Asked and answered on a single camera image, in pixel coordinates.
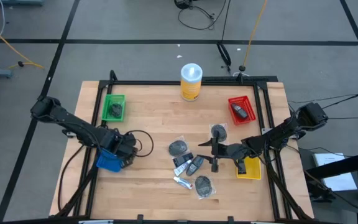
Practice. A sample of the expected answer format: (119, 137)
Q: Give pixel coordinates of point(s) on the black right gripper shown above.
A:
(224, 151)

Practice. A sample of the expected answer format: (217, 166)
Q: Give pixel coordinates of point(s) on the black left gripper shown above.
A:
(126, 144)

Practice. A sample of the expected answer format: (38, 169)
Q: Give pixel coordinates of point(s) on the dark grey deodorant stick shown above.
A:
(239, 112)
(194, 165)

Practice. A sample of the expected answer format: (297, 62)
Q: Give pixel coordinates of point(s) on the blue plastic basket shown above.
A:
(107, 163)

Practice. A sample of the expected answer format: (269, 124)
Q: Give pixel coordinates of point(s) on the grey sponge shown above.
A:
(203, 184)
(116, 109)
(220, 130)
(177, 148)

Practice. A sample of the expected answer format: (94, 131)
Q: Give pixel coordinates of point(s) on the navy blue tube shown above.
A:
(182, 160)

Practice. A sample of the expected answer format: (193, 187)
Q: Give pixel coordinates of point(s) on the small white tube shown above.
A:
(181, 169)

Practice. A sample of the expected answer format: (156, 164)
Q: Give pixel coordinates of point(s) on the navy tube with white cap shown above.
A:
(242, 168)

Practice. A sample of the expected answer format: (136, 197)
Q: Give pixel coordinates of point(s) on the white toothpaste tube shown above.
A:
(183, 183)

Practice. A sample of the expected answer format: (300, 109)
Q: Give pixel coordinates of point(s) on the yellow plastic basket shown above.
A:
(253, 169)

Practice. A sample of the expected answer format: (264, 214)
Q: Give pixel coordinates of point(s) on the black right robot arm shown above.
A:
(278, 133)

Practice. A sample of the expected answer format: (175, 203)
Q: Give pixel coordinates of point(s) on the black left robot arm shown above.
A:
(73, 123)

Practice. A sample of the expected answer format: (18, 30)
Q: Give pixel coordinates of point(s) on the red plastic basket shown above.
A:
(250, 109)

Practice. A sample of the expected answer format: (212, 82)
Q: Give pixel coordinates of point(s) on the green plastic basket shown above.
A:
(107, 101)

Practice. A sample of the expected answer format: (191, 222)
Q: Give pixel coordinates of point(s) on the yellow wipes canister white lid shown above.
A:
(191, 84)

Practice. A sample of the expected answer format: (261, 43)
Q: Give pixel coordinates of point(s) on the white paper box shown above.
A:
(337, 183)

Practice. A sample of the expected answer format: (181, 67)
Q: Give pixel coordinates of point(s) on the black overhead beam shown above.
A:
(346, 161)

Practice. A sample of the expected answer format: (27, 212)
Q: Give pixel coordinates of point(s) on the black floor device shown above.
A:
(182, 3)

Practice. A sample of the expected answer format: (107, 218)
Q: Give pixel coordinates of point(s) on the black aluminium table frame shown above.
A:
(166, 82)

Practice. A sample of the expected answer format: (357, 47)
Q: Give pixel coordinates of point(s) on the black post knob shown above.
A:
(242, 68)

